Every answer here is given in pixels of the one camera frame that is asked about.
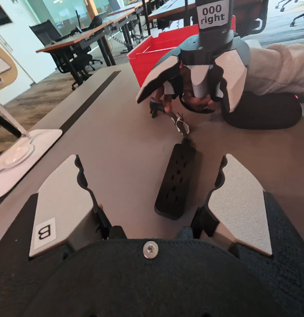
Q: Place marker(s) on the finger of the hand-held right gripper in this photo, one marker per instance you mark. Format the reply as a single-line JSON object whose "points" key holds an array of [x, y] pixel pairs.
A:
{"points": [[157, 76], [234, 74]]}

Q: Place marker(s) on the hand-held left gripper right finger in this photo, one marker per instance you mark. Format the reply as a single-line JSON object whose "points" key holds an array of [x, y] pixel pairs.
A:
{"points": [[238, 205]]}

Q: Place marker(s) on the white board stand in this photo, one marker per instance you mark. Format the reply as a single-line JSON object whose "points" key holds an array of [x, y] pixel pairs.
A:
{"points": [[30, 148]]}

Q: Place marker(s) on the red plastic bin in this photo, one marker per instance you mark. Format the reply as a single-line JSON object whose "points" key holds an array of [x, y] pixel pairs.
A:
{"points": [[152, 62]]}

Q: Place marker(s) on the black office chair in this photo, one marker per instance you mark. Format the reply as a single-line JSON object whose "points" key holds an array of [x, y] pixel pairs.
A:
{"points": [[80, 60], [253, 14]]}

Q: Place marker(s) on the black power strip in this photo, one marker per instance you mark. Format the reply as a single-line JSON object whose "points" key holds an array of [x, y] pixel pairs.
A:
{"points": [[174, 183]]}

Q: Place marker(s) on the wooden top office desk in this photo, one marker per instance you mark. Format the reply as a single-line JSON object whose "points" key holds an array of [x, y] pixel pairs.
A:
{"points": [[171, 7], [75, 37]]}

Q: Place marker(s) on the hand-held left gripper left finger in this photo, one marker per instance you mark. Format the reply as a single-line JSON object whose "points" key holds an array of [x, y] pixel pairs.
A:
{"points": [[63, 198]]}

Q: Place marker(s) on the person's right hand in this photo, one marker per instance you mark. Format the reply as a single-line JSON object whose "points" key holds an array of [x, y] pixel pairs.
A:
{"points": [[200, 104]]}

